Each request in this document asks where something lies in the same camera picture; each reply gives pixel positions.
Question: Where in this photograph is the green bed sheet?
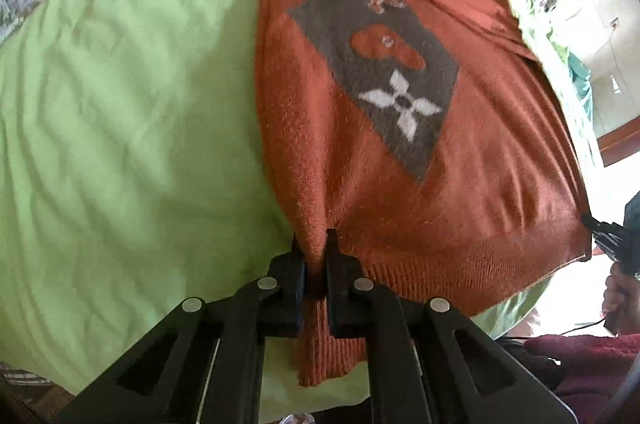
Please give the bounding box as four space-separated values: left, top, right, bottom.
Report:
0 0 598 422

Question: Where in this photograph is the orange knit sweater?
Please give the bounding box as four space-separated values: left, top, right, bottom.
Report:
254 0 593 387

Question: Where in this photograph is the dark red fleece clothing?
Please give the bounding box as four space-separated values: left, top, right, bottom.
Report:
525 331 640 424

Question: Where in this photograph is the wooden furniture edge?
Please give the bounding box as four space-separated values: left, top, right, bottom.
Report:
597 118 640 167

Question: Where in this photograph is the black cable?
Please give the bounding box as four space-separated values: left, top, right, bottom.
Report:
510 315 608 341

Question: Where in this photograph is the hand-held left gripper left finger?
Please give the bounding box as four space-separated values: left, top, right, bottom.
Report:
59 237 307 424

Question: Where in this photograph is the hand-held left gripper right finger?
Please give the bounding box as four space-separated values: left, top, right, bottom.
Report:
325 229 576 424

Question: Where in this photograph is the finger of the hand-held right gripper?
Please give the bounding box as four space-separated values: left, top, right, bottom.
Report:
581 215 621 250

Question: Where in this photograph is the person's right hand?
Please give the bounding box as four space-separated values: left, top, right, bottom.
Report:
602 261 640 335

